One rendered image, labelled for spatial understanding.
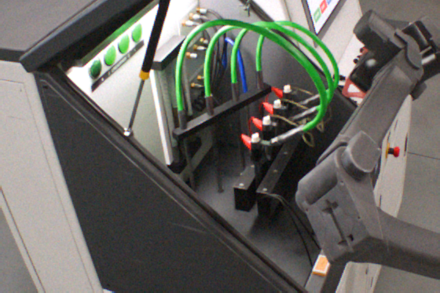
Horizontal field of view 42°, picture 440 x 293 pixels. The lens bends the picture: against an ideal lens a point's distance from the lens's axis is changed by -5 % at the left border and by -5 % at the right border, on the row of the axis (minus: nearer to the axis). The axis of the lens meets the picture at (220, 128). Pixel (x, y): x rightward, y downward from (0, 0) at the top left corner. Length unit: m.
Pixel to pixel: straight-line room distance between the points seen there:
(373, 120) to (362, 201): 0.19
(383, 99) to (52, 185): 0.81
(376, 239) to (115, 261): 0.90
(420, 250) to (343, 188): 0.14
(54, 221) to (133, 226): 0.26
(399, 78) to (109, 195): 0.66
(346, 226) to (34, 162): 0.87
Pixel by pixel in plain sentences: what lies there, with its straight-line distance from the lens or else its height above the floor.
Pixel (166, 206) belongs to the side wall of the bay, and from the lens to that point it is 1.24.
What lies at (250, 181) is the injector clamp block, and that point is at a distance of 1.57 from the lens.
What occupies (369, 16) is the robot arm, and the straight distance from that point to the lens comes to 1.12.
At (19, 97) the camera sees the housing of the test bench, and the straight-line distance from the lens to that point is 1.31.
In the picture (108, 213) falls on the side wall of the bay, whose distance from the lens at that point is 1.37.
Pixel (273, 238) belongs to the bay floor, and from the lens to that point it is 1.62.
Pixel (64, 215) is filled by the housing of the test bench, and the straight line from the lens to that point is 1.48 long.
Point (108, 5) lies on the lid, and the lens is 1.01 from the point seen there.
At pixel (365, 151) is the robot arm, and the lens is 0.75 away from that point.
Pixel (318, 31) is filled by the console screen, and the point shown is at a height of 1.15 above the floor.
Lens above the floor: 1.98
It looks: 34 degrees down
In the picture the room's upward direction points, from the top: 7 degrees counter-clockwise
